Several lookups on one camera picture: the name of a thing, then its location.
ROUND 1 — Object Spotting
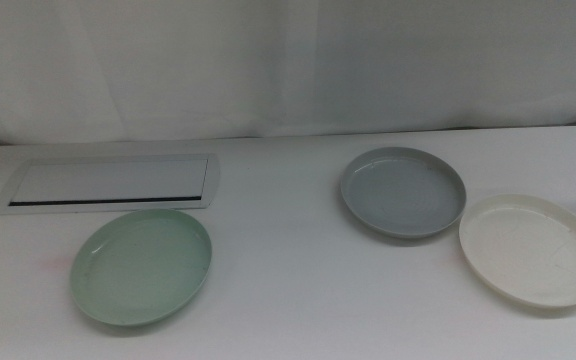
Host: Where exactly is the white shallow bowl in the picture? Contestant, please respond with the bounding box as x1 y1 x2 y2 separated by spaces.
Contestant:
458 193 576 309

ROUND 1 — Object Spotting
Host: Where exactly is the grey shallow bowl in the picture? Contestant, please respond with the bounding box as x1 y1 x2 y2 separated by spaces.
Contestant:
339 146 468 240

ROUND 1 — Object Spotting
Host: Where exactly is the silver table cable hatch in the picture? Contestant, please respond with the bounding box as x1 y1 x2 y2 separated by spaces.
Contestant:
0 153 221 216

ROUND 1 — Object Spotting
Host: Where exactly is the white fabric backdrop curtain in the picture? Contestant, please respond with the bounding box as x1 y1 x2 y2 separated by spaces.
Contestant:
0 0 576 147

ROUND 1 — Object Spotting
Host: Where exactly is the pale green shallow bowl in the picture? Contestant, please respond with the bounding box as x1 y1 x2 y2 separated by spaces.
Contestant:
69 208 213 328

